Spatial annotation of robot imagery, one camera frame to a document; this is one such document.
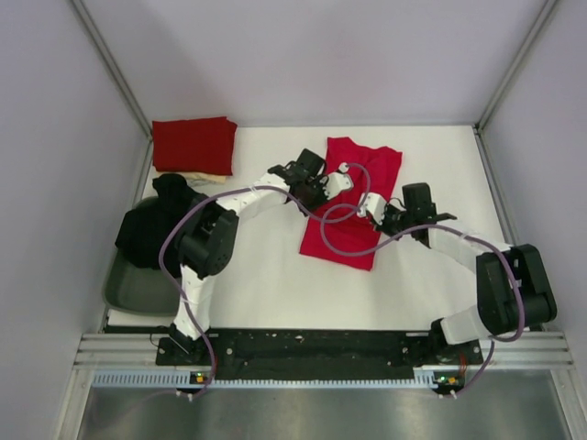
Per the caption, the folded dark red t shirt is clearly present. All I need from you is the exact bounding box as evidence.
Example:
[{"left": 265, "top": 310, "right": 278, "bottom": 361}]
[{"left": 152, "top": 116, "right": 238, "bottom": 176}]

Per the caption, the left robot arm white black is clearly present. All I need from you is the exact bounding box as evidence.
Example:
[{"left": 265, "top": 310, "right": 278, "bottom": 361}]
[{"left": 170, "top": 148, "right": 328, "bottom": 364}]

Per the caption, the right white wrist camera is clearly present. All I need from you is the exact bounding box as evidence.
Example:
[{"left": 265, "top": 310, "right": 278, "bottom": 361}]
[{"left": 357, "top": 192, "right": 388, "bottom": 226}]

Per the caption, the right aluminium corner post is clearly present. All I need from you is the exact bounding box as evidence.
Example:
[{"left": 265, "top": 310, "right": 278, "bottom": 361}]
[{"left": 474, "top": 0, "right": 563, "bottom": 132}]

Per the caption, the aluminium corner post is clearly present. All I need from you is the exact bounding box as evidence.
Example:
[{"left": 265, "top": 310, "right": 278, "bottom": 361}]
[
  {"left": 474, "top": 0, "right": 563, "bottom": 132},
  {"left": 68, "top": 0, "right": 154, "bottom": 137}
]

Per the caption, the grey slotted cable duct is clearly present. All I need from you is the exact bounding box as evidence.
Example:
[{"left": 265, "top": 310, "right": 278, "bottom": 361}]
[{"left": 92, "top": 370, "right": 460, "bottom": 390}]

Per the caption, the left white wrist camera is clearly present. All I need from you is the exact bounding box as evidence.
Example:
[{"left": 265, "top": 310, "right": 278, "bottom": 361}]
[{"left": 324, "top": 162, "right": 354, "bottom": 200}]

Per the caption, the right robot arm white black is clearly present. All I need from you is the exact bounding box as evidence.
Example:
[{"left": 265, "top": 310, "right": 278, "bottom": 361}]
[{"left": 361, "top": 182, "right": 558, "bottom": 363}]

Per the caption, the black t shirt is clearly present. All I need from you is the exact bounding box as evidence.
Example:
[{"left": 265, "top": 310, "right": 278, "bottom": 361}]
[{"left": 115, "top": 173, "right": 196, "bottom": 270}]

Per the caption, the bright pink-red t shirt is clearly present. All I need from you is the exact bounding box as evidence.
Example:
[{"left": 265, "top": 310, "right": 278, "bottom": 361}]
[{"left": 300, "top": 137, "right": 403, "bottom": 271}]

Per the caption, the left aluminium corner post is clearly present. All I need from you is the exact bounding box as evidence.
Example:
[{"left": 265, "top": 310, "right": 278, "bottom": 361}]
[{"left": 68, "top": 0, "right": 154, "bottom": 137}]

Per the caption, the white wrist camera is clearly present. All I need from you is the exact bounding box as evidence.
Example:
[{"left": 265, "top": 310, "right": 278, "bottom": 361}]
[
  {"left": 357, "top": 192, "right": 388, "bottom": 226},
  {"left": 324, "top": 162, "right": 354, "bottom": 200}
]

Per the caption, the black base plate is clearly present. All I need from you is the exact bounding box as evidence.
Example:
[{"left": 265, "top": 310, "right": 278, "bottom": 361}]
[{"left": 156, "top": 328, "right": 482, "bottom": 380}]

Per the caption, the dark grey plastic tray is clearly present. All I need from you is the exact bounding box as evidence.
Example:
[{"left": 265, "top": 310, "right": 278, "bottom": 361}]
[{"left": 103, "top": 196, "right": 179, "bottom": 317}]

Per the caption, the aluminium front frame rail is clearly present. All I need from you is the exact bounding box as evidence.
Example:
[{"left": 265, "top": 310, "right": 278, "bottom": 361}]
[{"left": 74, "top": 332, "right": 574, "bottom": 370}]

